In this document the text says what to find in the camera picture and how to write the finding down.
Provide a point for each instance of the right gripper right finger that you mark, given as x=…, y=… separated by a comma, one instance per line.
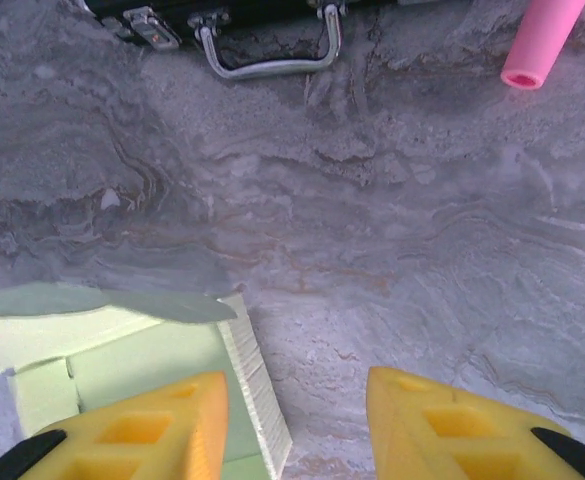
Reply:
x=447, y=435

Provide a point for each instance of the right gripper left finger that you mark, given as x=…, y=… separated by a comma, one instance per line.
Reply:
x=147, y=440

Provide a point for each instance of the pale green paper box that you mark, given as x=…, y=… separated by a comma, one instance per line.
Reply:
x=147, y=350

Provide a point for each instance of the pink foam tube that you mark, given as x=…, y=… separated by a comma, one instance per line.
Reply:
x=542, y=35

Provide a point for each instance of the black hard case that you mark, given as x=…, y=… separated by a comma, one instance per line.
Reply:
x=172, y=5

